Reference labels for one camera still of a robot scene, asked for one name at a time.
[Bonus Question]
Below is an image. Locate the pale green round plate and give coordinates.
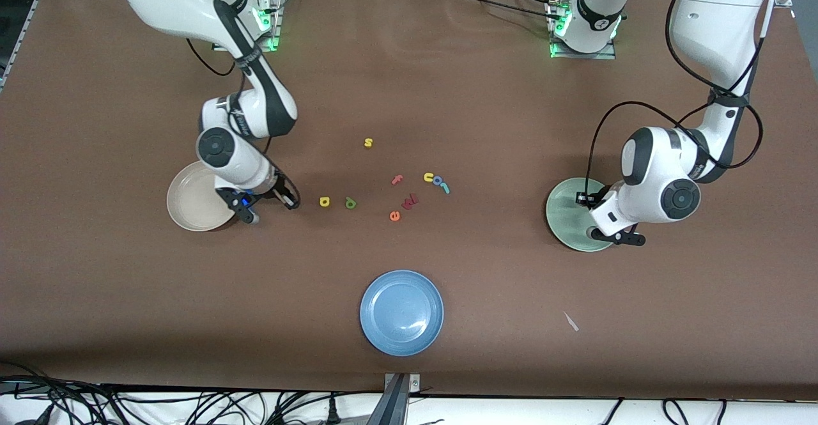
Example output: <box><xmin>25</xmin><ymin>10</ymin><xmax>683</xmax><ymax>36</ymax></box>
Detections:
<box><xmin>545</xmin><ymin>177</ymin><xmax>624</xmax><ymax>252</ymax></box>

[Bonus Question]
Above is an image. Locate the beige round plate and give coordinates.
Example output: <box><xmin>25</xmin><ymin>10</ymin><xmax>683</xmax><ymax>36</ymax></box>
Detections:
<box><xmin>166</xmin><ymin>160</ymin><xmax>245</xmax><ymax>232</ymax></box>

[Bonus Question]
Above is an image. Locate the blue round plate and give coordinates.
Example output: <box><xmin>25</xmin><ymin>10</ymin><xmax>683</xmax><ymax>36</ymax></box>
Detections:
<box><xmin>359</xmin><ymin>270</ymin><xmax>445</xmax><ymax>357</ymax></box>

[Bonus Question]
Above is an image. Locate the brown table cover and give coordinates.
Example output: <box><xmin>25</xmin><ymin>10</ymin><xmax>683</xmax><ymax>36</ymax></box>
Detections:
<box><xmin>0</xmin><ymin>0</ymin><xmax>818</xmax><ymax>401</ymax></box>

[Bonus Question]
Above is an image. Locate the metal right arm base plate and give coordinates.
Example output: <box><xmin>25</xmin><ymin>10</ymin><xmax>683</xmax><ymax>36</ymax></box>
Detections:
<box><xmin>212</xmin><ymin>0</ymin><xmax>283</xmax><ymax>52</ymax></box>

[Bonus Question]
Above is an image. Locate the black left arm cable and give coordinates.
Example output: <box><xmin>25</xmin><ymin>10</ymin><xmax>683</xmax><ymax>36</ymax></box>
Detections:
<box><xmin>585</xmin><ymin>0</ymin><xmax>777</xmax><ymax>205</ymax></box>

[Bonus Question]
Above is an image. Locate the long black table cable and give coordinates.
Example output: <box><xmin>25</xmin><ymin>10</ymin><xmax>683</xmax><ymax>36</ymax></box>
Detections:
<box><xmin>455</xmin><ymin>0</ymin><xmax>558</xmax><ymax>20</ymax></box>

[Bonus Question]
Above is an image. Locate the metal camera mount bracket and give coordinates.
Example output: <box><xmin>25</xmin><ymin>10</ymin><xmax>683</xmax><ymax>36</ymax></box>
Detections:
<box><xmin>382</xmin><ymin>372</ymin><xmax>422</xmax><ymax>425</ymax></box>

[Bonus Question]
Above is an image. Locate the tangled black cable bundle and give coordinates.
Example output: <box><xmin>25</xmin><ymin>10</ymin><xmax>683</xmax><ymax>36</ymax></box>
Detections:
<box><xmin>0</xmin><ymin>361</ymin><xmax>384</xmax><ymax>425</ymax></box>

